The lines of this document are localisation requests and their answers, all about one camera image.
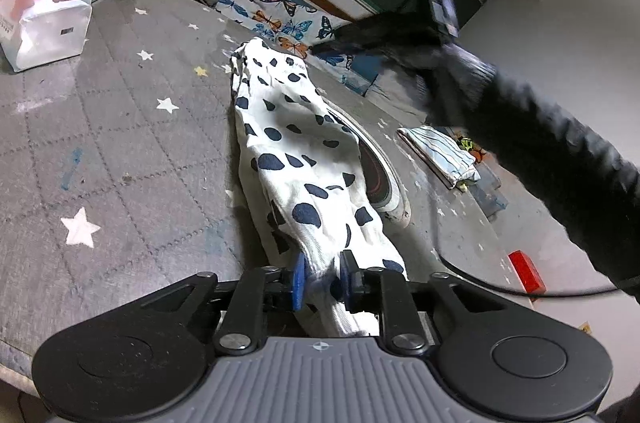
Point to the person's right forearm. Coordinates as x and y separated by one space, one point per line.
550 153

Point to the butterfly print blanket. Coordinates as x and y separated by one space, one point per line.
270 10

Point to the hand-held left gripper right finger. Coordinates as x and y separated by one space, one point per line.
348 284

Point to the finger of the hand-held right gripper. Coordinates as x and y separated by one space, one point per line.
380 35

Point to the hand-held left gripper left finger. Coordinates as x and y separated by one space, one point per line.
298 284

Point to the folded striped cloth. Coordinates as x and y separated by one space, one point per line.
440 153

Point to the small red box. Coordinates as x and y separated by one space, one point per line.
525 270

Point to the round black induction cooktop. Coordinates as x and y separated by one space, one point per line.
377 175

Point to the orange plush toy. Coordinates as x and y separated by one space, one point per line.
478 154

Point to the clear plastic box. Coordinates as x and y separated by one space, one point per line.
490 193

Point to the white navy polka dot pants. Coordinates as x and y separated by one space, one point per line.
300 153

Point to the grey star tablecloth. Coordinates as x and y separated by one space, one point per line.
125 143

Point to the green yellow toy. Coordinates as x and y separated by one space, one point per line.
466 144

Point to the white tissue pack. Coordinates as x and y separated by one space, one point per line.
50 33

